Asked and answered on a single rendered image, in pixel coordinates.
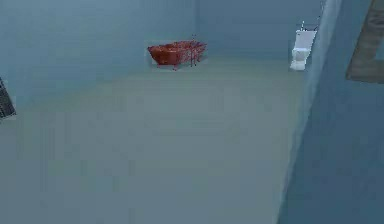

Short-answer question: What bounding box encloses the white toilet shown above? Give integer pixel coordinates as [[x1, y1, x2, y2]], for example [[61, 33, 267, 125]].
[[289, 21, 318, 72]]

